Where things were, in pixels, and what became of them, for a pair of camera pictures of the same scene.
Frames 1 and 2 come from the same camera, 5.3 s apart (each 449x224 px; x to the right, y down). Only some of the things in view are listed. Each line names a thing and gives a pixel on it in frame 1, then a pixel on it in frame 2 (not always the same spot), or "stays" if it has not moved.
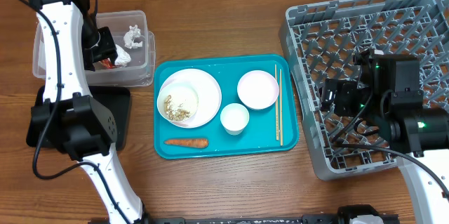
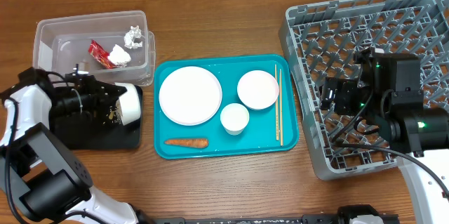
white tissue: x=122 y=58 stays
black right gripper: x=343 y=94 stays
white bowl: x=177 y=102 → x=128 y=107
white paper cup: x=234 y=118 stays
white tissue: x=130 y=37 stays
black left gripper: x=109 y=50 → x=100 y=102
